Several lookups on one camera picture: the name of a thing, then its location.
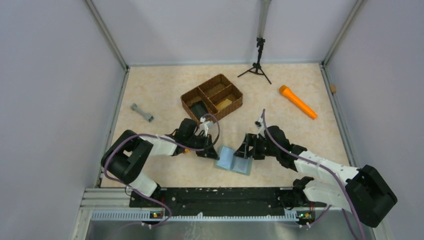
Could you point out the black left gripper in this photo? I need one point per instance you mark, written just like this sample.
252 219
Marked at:
209 151

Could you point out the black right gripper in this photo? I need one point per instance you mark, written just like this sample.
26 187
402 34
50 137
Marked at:
250 140

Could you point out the green card holder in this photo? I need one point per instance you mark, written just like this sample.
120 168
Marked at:
229 162

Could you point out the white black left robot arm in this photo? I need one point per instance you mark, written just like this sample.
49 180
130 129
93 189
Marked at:
125 159

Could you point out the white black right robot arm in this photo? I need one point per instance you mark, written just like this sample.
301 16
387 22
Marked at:
361 191

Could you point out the yellow card in basket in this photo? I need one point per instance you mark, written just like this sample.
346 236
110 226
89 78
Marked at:
222 105

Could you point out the black item in basket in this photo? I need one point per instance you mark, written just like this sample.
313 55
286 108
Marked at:
199 109

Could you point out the brown wicker divided basket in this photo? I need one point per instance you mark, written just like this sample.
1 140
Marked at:
212 92

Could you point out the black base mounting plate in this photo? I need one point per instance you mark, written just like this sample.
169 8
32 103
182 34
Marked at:
225 201

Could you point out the orange flashlight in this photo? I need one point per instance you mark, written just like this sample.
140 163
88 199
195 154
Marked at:
293 98

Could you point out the small wooden block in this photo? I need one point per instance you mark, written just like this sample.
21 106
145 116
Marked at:
332 88

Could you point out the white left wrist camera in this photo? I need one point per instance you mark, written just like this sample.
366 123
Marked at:
205 125

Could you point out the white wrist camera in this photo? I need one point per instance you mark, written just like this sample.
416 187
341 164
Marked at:
260 126
205 125

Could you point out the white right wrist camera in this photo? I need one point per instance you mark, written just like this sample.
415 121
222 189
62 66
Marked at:
260 126

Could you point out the black camera tripod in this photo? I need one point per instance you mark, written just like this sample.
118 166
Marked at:
256 68

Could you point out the aluminium frame rail front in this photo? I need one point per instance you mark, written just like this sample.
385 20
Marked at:
118 198

